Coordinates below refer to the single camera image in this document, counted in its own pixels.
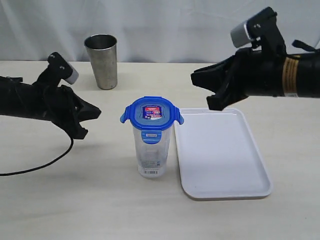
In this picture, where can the blue container lid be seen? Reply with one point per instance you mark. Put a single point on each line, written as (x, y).
(152, 115)

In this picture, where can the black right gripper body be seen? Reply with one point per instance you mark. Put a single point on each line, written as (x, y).
(260, 63)

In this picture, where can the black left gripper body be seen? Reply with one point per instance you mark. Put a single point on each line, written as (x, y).
(54, 101)

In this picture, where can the white plastic tray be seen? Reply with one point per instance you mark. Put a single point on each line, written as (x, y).
(218, 157)

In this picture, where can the white backdrop curtain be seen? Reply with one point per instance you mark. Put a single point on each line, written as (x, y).
(159, 31)

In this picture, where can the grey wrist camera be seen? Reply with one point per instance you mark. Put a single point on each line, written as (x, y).
(73, 76)
(240, 35)

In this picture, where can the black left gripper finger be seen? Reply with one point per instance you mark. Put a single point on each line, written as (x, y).
(84, 111)
(72, 128)

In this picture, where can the clear plastic container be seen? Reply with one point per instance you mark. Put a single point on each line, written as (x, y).
(152, 148)

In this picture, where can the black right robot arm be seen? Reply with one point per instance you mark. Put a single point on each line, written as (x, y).
(301, 74)

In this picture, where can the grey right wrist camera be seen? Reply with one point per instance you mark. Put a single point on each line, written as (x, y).
(240, 35)

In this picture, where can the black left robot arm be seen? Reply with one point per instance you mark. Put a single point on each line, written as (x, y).
(17, 97)

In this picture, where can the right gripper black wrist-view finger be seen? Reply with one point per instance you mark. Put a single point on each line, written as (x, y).
(224, 98)
(217, 77)

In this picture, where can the stainless steel cup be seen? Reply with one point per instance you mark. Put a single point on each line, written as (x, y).
(102, 52)

